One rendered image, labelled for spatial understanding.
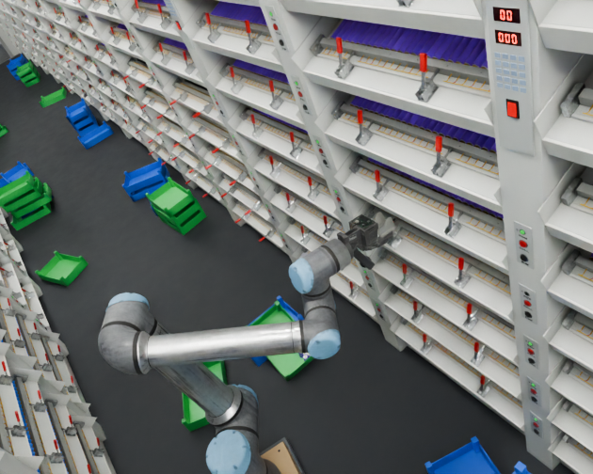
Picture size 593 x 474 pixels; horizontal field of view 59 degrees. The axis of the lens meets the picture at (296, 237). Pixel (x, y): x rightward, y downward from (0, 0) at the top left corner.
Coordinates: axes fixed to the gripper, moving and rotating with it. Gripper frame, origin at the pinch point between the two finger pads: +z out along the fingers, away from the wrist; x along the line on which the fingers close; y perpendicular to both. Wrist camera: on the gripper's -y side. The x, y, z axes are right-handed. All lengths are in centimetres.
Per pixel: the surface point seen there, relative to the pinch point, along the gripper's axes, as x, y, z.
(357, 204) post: 15.9, 1.1, -1.1
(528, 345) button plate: -49, -15, -2
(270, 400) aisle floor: 42, -88, -45
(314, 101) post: 15.7, 40.5, -9.2
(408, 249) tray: -5.7, -7.2, -0.1
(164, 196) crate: 213, -66, -16
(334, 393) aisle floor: 23, -85, -24
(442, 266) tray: -18.7, -7.0, 0.4
